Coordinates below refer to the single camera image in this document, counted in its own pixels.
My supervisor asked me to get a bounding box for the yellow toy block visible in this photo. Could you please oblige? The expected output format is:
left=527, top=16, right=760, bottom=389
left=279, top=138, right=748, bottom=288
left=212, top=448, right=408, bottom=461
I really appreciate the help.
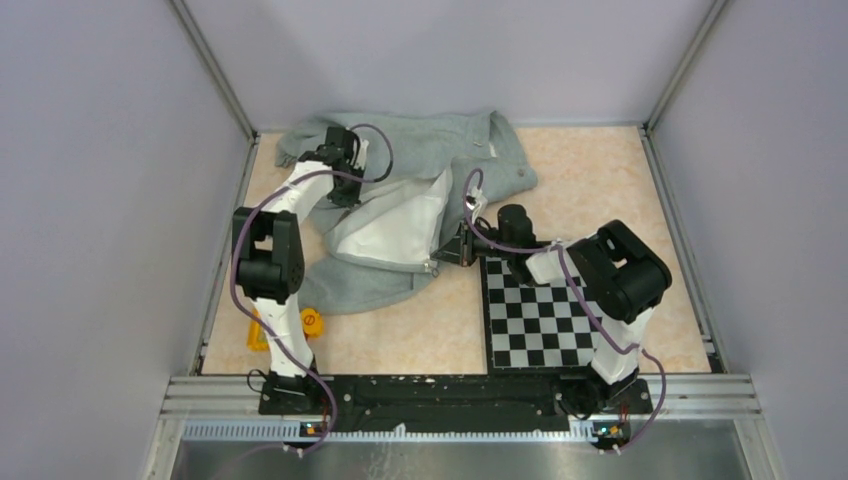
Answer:
left=246, top=321, right=269, bottom=352

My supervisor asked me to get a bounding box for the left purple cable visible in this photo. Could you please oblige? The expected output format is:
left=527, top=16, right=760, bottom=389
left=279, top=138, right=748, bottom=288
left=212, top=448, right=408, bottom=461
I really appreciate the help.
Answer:
left=229, top=123, right=395, bottom=458

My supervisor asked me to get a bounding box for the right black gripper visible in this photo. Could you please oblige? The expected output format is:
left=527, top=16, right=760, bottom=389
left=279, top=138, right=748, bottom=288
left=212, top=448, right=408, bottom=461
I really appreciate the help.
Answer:
left=431, top=217, right=514, bottom=268

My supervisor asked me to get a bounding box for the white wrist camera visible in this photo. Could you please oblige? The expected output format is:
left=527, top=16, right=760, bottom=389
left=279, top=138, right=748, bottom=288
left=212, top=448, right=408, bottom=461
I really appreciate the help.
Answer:
left=464, top=186, right=488, bottom=223
left=354, top=138, right=369, bottom=170

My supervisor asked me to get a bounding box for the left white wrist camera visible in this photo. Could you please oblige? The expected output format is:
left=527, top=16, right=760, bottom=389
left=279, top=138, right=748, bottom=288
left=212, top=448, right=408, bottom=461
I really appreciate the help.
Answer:
left=354, top=138, right=369, bottom=170

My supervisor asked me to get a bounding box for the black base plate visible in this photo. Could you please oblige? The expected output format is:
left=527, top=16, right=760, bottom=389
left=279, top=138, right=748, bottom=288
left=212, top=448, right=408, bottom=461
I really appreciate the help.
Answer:
left=258, top=373, right=653, bottom=433

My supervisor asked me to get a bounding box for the black white checkerboard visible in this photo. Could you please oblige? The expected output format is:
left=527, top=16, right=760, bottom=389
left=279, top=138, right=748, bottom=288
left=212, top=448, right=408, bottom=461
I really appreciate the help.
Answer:
left=480, top=257, right=605, bottom=374

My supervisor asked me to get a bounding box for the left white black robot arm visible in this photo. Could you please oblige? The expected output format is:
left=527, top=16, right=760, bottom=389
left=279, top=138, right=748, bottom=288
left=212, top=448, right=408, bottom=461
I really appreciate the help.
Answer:
left=230, top=127, right=364, bottom=414

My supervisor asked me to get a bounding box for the red yellow toy button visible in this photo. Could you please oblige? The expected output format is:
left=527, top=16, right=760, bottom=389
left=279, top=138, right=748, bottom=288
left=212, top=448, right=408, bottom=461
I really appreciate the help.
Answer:
left=300, top=308, right=325, bottom=339

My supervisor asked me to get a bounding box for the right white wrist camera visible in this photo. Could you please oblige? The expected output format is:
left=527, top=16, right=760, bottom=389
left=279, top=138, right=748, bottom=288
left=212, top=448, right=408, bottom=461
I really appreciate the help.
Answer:
left=464, top=186, right=488, bottom=223

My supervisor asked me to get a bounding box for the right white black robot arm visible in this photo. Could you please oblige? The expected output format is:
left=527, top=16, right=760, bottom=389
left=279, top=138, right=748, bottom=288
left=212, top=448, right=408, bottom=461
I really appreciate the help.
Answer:
left=431, top=204, right=672, bottom=420

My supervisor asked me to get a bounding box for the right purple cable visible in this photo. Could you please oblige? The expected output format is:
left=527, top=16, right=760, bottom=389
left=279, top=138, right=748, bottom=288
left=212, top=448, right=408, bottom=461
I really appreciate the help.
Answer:
left=461, top=168, right=668, bottom=453

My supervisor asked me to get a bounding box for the grey zip-up jacket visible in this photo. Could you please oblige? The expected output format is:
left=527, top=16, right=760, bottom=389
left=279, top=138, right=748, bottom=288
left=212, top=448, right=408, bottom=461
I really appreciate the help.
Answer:
left=276, top=110, right=538, bottom=315

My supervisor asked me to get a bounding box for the purple cable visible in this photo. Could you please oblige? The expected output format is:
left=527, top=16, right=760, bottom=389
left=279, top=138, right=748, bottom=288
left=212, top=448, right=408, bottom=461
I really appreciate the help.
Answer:
left=229, top=123, right=395, bottom=458
left=461, top=168, right=668, bottom=453

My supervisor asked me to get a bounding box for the aluminium frame rail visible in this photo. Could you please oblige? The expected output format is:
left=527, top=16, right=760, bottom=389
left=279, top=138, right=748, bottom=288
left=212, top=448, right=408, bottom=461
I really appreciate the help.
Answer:
left=144, top=373, right=785, bottom=479

